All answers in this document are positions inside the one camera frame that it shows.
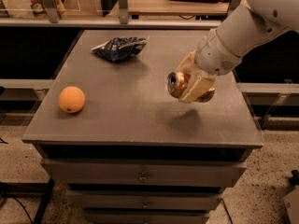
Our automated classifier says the metal railing post left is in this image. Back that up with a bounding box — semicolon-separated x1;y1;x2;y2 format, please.
44;0;60;23

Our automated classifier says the crushed orange soda can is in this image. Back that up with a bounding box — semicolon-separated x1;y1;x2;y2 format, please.
167;72;215;103

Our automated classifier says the metal railing post middle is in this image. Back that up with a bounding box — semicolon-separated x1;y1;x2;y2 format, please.
118;0;129;24

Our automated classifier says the top drawer knob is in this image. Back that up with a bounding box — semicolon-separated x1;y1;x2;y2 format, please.
138;173;148;183

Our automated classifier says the blue chip bag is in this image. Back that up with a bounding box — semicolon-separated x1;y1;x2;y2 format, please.
92;37;148;63

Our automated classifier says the orange fruit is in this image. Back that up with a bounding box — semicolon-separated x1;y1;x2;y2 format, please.
58;86;85;113

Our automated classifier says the grey box on floor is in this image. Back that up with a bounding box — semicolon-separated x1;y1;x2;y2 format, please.
283;188;299;224

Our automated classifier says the grey drawer cabinet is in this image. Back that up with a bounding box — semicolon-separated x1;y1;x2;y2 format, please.
23;30;263;224

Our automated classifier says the black floor cable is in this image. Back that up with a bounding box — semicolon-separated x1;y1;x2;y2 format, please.
0;189;35;224

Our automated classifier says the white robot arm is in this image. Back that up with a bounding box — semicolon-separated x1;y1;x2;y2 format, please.
167;0;299;103

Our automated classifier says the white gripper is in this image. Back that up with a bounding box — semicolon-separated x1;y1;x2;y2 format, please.
175;29;241;103

